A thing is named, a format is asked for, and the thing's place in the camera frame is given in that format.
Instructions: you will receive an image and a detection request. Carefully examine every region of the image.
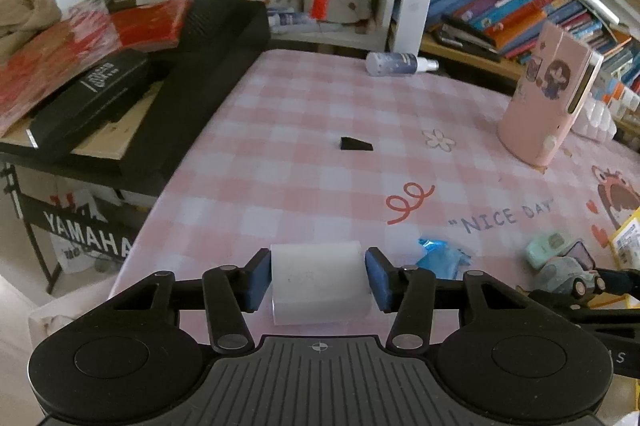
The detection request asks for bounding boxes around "pink humidifier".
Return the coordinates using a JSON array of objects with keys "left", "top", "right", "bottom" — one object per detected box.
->
[{"left": 496, "top": 20, "right": 605, "bottom": 167}]

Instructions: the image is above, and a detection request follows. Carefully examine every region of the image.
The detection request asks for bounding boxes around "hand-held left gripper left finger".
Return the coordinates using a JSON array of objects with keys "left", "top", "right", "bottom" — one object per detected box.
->
[{"left": 107, "top": 247, "right": 273, "bottom": 354}]

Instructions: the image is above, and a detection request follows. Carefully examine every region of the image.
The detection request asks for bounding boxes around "yellow cardboard box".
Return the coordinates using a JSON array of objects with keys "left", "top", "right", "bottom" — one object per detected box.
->
[{"left": 606, "top": 206, "right": 640, "bottom": 265}]

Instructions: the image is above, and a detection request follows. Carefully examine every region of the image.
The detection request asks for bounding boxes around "white quilted handbag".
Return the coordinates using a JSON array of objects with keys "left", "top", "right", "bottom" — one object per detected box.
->
[{"left": 572, "top": 94, "right": 619, "bottom": 142}]

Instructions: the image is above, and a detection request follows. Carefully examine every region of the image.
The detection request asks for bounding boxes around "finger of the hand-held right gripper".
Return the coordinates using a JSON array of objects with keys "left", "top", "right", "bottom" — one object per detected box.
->
[
  {"left": 529, "top": 290, "right": 640, "bottom": 342},
  {"left": 575, "top": 267, "right": 640, "bottom": 298}
]

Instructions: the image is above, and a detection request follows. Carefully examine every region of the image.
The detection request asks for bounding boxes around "black electronic keyboard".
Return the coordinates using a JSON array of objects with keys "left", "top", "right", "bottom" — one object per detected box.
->
[{"left": 0, "top": 0, "right": 272, "bottom": 198}]

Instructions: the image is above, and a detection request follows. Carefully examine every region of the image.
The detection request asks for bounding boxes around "long black case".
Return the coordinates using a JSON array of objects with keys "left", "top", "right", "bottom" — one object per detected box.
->
[{"left": 26, "top": 48, "right": 152, "bottom": 150}]

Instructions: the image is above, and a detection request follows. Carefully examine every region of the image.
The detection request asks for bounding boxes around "blue crumpled wrapper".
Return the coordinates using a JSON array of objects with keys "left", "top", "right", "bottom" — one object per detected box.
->
[{"left": 415, "top": 236, "right": 472, "bottom": 280}]

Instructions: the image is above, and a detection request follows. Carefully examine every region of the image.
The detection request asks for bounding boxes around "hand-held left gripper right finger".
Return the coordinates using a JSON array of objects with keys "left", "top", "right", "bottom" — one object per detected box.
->
[{"left": 364, "top": 247, "right": 531, "bottom": 352}]

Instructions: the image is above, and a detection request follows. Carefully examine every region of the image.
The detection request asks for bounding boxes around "red patterned plastic bag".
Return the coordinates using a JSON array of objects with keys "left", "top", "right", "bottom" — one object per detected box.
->
[{"left": 0, "top": 0, "right": 122, "bottom": 138}]

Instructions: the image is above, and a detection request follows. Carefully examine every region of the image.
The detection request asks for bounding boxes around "blue white tube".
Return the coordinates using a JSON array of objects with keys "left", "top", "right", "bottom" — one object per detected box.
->
[{"left": 267, "top": 9, "right": 322, "bottom": 30}]

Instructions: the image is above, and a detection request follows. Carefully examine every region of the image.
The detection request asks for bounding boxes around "red book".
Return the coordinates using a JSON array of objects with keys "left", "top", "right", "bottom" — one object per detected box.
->
[{"left": 109, "top": 0, "right": 194, "bottom": 53}]

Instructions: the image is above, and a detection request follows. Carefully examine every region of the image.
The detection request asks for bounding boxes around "small spray bottle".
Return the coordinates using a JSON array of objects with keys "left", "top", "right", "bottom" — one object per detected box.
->
[{"left": 365, "top": 51, "right": 441, "bottom": 78}]

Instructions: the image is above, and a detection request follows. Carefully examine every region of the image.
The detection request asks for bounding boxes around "row of slanted books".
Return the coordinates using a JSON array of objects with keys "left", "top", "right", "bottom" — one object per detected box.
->
[{"left": 425, "top": 0, "right": 640, "bottom": 83}]

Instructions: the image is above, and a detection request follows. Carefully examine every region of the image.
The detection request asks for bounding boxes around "beige cloth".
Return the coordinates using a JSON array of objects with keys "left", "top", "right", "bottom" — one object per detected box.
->
[{"left": 0, "top": 0, "right": 64, "bottom": 53}]

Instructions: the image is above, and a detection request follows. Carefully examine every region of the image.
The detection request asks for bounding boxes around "grey toy car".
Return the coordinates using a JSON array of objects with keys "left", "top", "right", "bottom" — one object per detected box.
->
[{"left": 534, "top": 256, "right": 597, "bottom": 298}]

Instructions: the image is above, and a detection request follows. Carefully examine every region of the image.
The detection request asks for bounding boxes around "small black plastic piece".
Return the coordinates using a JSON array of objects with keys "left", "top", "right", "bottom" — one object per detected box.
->
[{"left": 339, "top": 136, "right": 375, "bottom": 153}]

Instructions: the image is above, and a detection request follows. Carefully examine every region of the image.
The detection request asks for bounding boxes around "pink checked table mat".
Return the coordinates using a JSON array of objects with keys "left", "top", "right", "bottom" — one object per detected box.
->
[{"left": 107, "top": 49, "right": 640, "bottom": 357}]

